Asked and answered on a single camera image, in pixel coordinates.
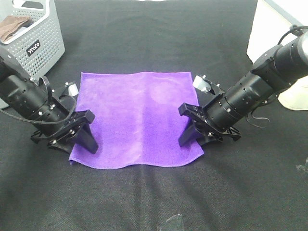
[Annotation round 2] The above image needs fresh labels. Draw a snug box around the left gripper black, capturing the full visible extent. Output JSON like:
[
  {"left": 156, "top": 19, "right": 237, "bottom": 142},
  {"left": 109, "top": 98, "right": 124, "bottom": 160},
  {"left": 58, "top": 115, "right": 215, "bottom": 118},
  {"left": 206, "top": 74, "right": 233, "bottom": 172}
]
[{"left": 31, "top": 110, "right": 99, "bottom": 154}]

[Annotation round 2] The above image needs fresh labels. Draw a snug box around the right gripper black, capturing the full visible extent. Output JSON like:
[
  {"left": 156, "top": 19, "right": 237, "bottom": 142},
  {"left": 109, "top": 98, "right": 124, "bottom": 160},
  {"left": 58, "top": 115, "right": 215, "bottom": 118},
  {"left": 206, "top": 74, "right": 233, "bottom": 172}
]
[{"left": 178, "top": 103, "right": 242, "bottom": 147}]

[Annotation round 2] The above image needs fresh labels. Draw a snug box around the purple microfibre towel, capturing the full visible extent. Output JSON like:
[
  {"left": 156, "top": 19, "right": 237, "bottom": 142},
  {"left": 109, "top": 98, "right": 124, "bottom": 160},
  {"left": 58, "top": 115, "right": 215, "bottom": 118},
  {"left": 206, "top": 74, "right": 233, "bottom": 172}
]
[{"left": 69, "top": 72, "right": 204, "bottom": 169}]

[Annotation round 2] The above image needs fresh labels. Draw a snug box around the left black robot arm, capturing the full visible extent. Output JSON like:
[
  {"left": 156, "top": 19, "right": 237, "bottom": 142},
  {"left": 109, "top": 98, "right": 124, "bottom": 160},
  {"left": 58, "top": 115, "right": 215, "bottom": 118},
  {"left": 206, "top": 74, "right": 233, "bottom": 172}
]
[{"left": 0, "top": 48, "right": 98, "bottom": 154}]

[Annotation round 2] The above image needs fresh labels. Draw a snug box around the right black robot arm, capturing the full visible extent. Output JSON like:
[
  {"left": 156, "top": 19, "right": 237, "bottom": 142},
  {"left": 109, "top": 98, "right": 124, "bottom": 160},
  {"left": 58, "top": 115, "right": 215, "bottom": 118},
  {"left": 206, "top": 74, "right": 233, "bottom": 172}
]
[{"left": 179, "top": 26, "right": 308, "bottom": 147}]

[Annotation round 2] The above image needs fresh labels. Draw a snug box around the black table cloth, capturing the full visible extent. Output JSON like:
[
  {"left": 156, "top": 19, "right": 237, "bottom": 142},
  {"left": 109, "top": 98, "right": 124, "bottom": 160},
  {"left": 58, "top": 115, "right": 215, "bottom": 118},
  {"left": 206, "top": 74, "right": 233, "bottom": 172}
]
[{"left": 0, "top": 0, "right": 308, "bottom": 231}]

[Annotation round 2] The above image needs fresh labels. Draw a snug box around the grey perforated laundry basket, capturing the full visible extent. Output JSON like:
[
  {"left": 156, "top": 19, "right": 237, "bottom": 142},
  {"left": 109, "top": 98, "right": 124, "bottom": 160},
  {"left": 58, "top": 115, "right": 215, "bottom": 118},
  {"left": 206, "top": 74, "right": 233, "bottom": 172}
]
[{"left": 0, "top": 0, "right": 65, "bottom": 83}]

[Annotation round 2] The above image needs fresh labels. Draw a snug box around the clear tape strip right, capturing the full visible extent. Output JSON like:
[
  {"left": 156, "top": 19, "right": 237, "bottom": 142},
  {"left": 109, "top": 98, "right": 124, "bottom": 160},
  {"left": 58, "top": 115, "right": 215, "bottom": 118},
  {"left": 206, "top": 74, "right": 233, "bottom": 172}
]
[{"left": 296, "top": 158, "right": 308, "bottom": 173}]

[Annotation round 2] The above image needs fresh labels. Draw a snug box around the brown folded cloth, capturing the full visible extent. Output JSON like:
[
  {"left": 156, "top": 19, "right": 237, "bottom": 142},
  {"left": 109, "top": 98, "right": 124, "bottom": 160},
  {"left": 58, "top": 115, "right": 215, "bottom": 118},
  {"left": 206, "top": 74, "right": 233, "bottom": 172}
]
[{"left": 0, "top": 15, "right": 31, "bottom": 42}]

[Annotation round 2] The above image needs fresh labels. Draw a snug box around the white plastic bin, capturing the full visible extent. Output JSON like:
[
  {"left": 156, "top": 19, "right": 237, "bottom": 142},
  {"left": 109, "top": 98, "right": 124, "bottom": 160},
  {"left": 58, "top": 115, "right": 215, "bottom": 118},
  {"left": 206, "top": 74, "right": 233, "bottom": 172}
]
[{"left": 246, "top": 0, "right": 308, "bottom": 111}]

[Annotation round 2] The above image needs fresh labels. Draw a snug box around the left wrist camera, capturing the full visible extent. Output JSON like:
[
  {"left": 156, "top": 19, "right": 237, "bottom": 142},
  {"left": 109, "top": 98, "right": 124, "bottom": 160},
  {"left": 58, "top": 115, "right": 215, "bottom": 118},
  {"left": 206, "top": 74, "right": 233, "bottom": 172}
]
[{"left": 64, "top": 82, "right": 79, "bottom": 97}]

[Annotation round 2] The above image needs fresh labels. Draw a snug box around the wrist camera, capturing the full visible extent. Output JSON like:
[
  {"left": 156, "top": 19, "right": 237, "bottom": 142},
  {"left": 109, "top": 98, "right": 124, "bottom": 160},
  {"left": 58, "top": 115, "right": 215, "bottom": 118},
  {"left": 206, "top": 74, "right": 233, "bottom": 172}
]
[
  {"left": 64, "top": 82, "right": 79, "bottom": 97},
  {"left": 192, "top": 75, "right": 218, "bottom": 95}
]

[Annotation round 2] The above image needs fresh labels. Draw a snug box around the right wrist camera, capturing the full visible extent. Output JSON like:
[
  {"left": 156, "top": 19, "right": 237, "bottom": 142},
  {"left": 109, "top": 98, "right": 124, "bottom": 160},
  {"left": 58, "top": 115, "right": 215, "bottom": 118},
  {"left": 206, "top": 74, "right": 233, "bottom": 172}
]
[{"left": 192, "top": 75, "right": 218, "bottom": 95}]

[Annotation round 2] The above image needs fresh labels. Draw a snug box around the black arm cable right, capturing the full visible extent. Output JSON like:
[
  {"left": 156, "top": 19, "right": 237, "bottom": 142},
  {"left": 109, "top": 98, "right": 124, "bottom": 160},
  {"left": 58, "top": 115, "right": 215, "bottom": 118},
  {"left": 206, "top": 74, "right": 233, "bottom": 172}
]
[{"left": 245, "top": 111, "right": 270, "bottom": 128}]

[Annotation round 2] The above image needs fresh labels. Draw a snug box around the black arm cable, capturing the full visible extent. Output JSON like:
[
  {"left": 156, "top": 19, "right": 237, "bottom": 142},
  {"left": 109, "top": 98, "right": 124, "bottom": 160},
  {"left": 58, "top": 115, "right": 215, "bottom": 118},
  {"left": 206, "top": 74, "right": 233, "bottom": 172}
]
[
  {"left": 0, "top": 76, "right": 77, "bottom": 125},
  {"left": 245, "top": 111, "right": 270, "bottom": 128}
]

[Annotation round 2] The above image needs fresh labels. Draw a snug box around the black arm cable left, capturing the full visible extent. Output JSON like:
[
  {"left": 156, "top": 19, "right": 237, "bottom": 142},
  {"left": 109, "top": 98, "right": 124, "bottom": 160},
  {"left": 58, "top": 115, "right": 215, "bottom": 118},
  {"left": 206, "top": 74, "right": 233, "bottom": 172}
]
[{"left": 0, "top": 76, "right": 77, "bottom": 125}]

